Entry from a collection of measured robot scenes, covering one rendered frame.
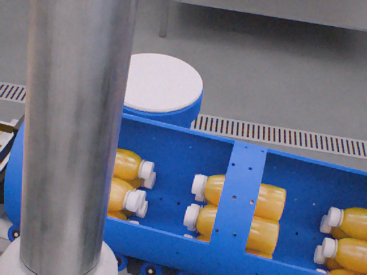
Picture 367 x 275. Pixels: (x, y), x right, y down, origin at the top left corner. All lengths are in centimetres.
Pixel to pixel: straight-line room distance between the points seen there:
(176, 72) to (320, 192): 58
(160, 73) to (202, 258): 69
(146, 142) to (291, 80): 240
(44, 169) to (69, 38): 15
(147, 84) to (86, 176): 95
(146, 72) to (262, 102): 181
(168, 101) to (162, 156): 25
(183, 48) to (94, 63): 317
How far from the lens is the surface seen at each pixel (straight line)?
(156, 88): 149
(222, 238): 98
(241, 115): 314
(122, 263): 115
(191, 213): 105
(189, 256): 102
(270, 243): 104
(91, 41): 48
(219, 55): 364
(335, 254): 114
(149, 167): 114
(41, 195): 59
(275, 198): 105
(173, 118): 144
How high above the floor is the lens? 191
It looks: 41 degrees down
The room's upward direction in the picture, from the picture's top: 8 degrees clockwise
